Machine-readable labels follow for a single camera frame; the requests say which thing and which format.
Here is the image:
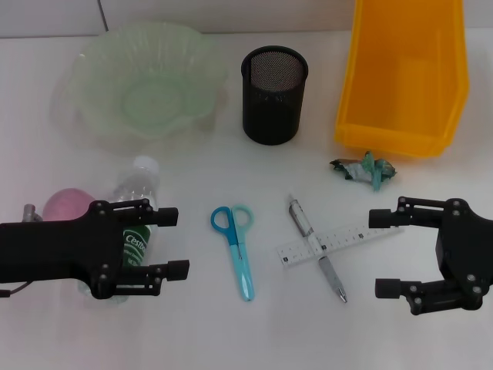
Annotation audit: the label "green plastic wrapper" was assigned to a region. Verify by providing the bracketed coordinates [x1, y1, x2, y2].
[329, 150, 398, 193]

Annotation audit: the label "silver ballpoint pen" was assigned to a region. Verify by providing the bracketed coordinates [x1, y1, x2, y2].
[287, 194, 349, 304]

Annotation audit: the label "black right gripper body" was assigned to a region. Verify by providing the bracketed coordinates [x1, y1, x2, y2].
[434, 197, 493, 311]

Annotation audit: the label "pink peach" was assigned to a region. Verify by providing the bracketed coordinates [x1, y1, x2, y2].
[42, 187, 97, 223]

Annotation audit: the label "blue scissors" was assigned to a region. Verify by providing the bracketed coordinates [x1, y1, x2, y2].
[210, 204, 256, 302]

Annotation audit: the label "transparent plastic ruler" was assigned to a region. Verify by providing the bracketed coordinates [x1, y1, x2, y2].
[276, 221, 405, 271]

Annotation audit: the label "green label water bottle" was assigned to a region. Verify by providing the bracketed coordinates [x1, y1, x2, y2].
[79, 155, 161, 309]

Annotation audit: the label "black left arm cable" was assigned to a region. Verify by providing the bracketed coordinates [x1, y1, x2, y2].
[0, 283, 30, 298]

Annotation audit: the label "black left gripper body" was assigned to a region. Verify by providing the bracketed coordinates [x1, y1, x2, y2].
[0, 200, 124, 301]

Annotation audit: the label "yellow plastic bin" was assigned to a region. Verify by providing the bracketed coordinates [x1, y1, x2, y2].
[333, 0, 471, 159]

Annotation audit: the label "green glass fruit plate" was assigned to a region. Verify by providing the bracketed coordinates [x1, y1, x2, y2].
[52, 21, 230, 155]

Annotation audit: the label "black mesh pen holder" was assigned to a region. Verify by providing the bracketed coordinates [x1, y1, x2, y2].
[240, 45, 310, 146]

